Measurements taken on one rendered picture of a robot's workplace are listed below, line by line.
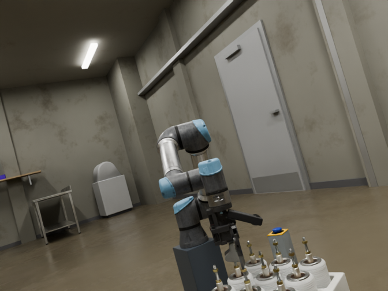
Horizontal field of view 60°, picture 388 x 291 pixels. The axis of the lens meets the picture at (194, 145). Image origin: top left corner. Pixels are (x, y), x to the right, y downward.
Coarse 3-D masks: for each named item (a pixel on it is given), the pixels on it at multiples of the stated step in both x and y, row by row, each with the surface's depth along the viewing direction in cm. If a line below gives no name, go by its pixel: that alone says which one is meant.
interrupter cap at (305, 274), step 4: (292, 272) 113; (300, 272) 112; (304, 272) 111; (308, 272) 110; (288, 276) 111; (292, 276) 111; (304, 276) 108; (308, 276) 107; (288, 280) 108; (292, 280) 107; (296, 280) 106; (300, 280) 106
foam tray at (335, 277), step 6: (330, 276) 120; (336, 276) 118; (342, 276) 117; (330, 282) 115; (336, 282) 113; (342, 282) 116; (318, 288) 113; (324, 288) 112; (330, 288) 111; (336, 288) 111; (342, 288) 115; (348, 288) 119
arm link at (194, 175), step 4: (188, 172) 118; (192, 172) 118; (196, 172) 117; (192, 176) 116; (196, 176) 116; (192, 180) 116; (196, 180) 116; (200, 180) 116; (192, 184) 116; (196, 184) 116; (200, 184) 116; (192, 188) 117; (196, 188) 117; (200, 188) 118
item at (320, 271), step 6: (300, 264) 119; (318, 264) 115; (324, 264) 116; (306, 270) 115; (312, 270) 114; (318, 270) 114; (324, 270) 115; (318, 276) 114; (324, 276) 114; (318, 282) 114; (324, 282) 114
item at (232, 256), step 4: (232, 244) 107; (232, 248) 107; (232, 252) 107; (236, 252) 106; (228, 256) 107; (232, 256) 107; (236, 256) 106; (240, 256) 105; (228, 260) 107; (232, 260) 106; (236, 260) 106; (240, 260) 106; (244, 260) 107; (244, 264) 107
